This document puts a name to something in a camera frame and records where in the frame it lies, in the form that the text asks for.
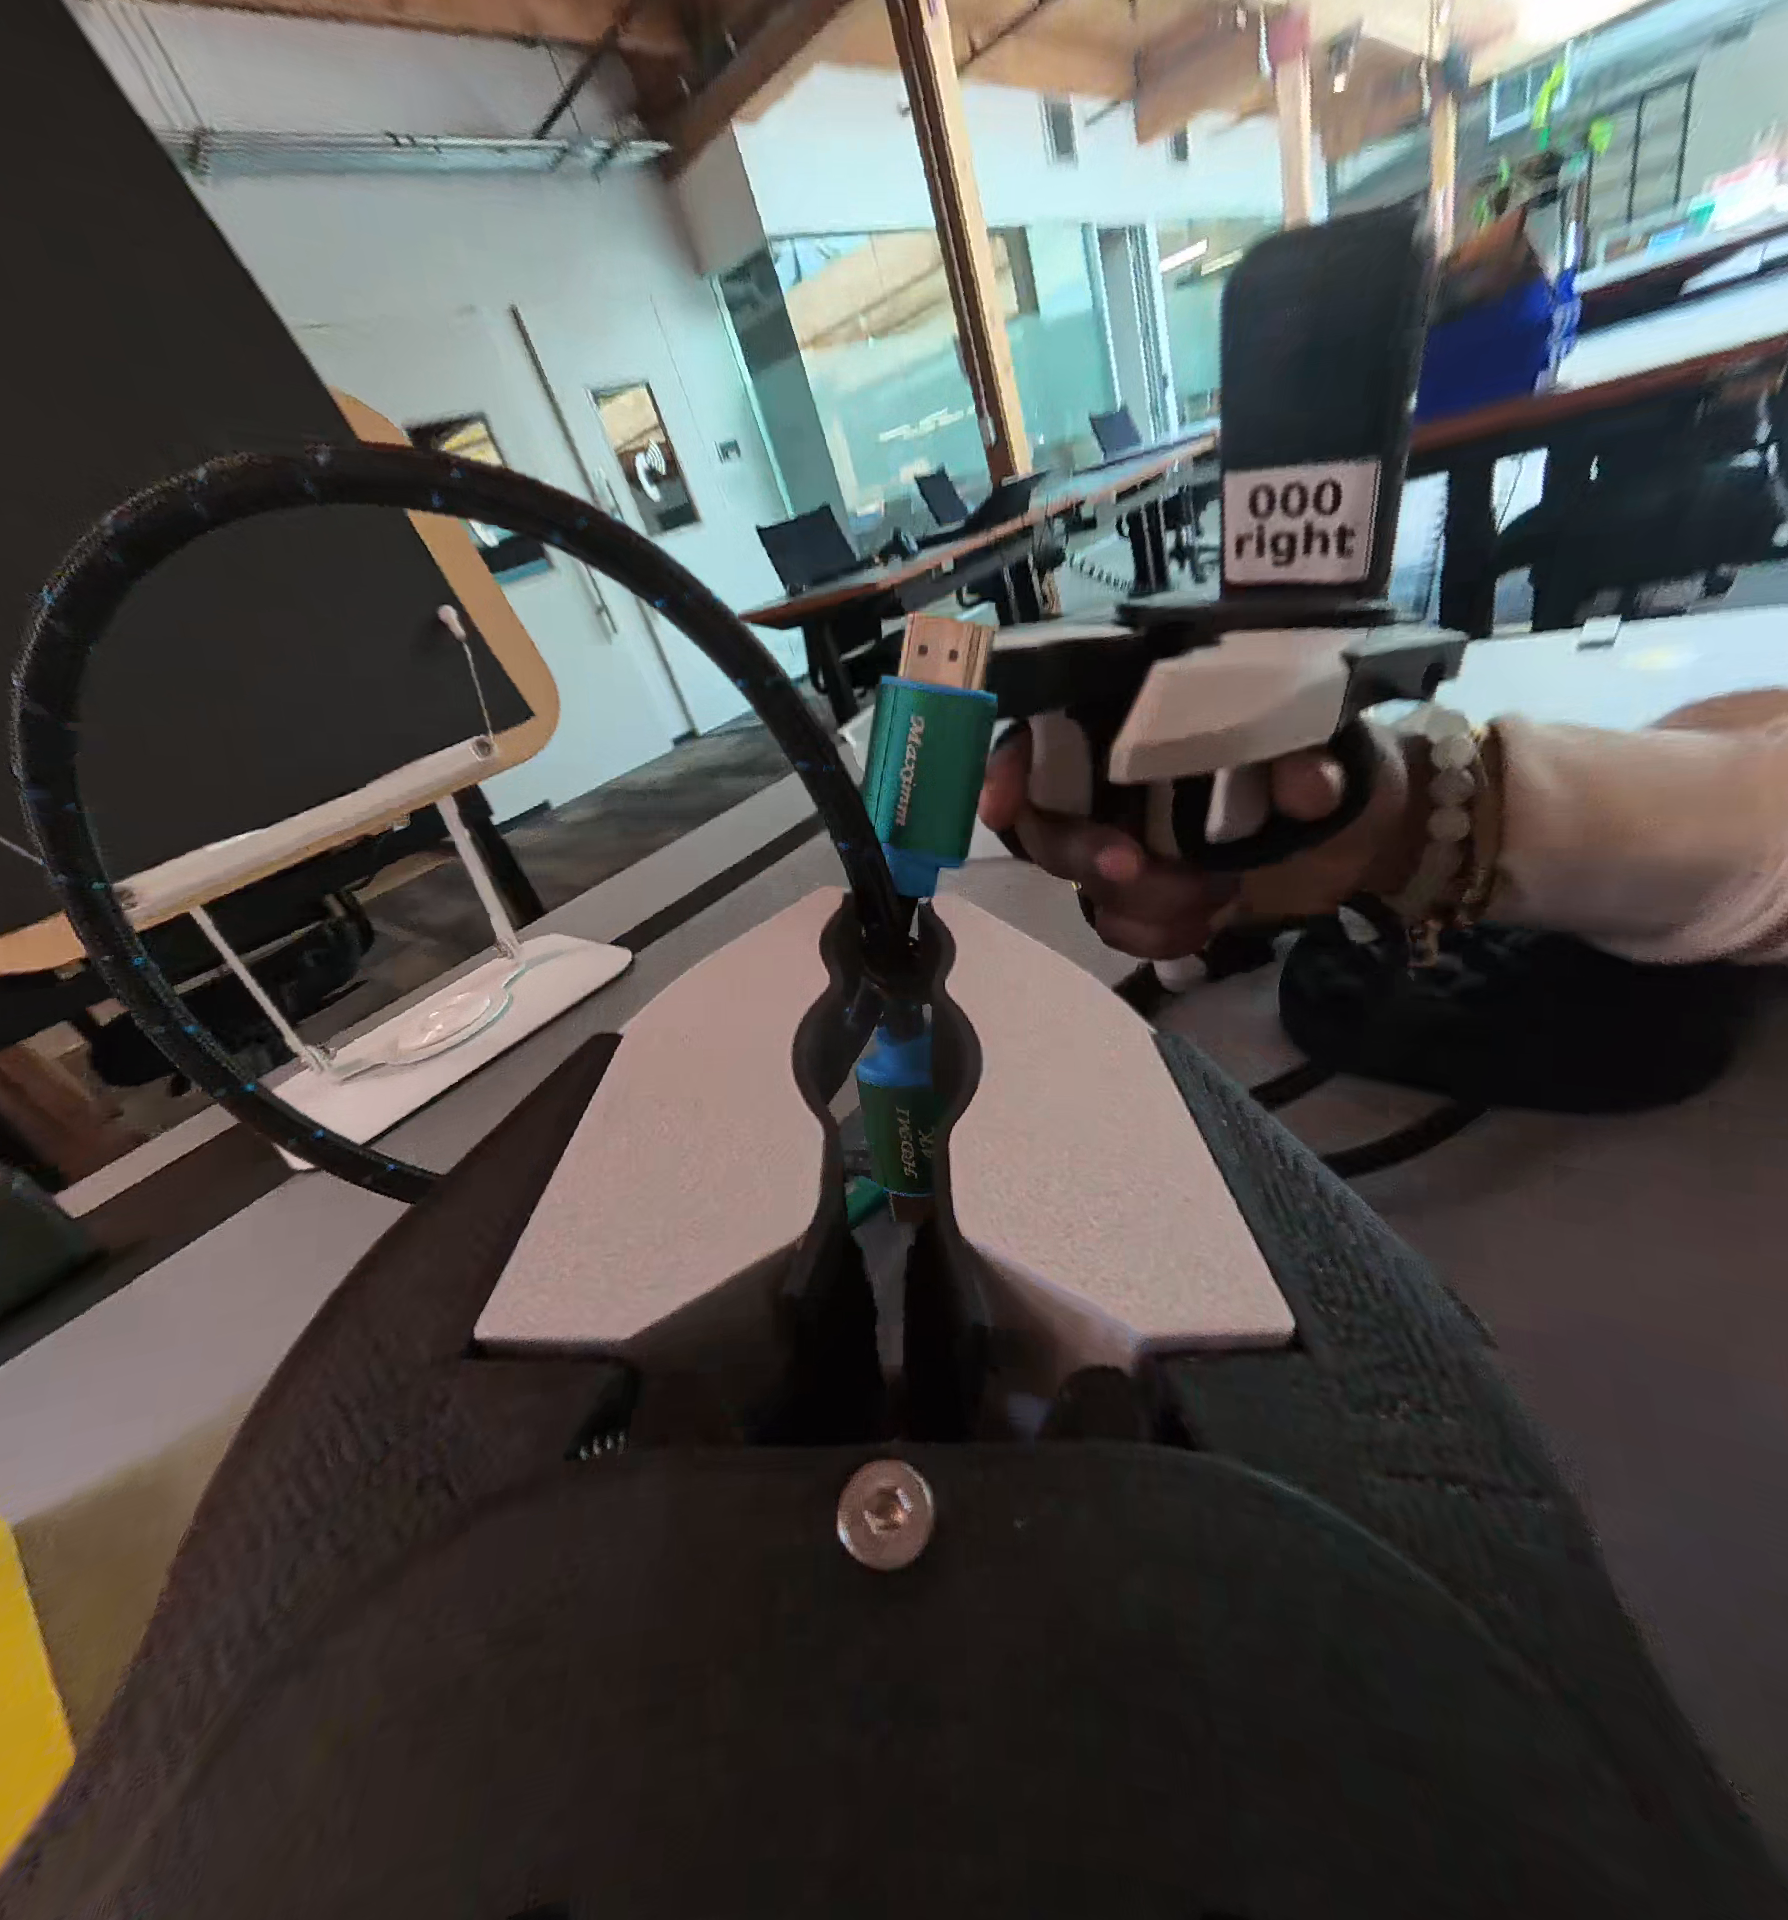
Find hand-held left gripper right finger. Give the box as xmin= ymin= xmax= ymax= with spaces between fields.
xmin=909 ymin=893 xmax=1301 ymax=1359

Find small black box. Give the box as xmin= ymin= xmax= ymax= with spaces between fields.
xmin=0 ymin=1171 xmax=103 ymax=1361

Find beaded bracelets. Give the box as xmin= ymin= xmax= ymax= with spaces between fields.
xmin=1388 ymin=705 xmax=1508 ymax=964

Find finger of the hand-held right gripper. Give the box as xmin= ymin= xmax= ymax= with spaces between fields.
xmin=985 ymin=619 xmax=1142 ymax=722

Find black office chair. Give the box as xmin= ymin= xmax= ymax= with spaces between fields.
xmin=1493 ymin=166 xmax=1788 ymax=635
xmin=756 ymin=502 xmax=868 ymax=598

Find black board on white stand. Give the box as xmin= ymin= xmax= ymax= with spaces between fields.
xmin=0 ymin=0 xmax=638 ymax=1174

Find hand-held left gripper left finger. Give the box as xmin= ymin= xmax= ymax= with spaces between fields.
xmin=472 ymin=886 xmax=881 ymax=1368

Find person's right hand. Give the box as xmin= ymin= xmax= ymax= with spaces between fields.
xmin=978 ymin=718 xmax=1415 ymax=964

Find black braided green-plug cable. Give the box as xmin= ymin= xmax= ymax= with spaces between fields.
xmin=13 ymin=443 xmax=1000 ymax=1233

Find wooden office table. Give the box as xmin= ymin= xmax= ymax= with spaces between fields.
xmin=1404 ymin=262 xmax=1788 ymax=635
xmin=742 ymin=433 xmax=1226 ymax=725

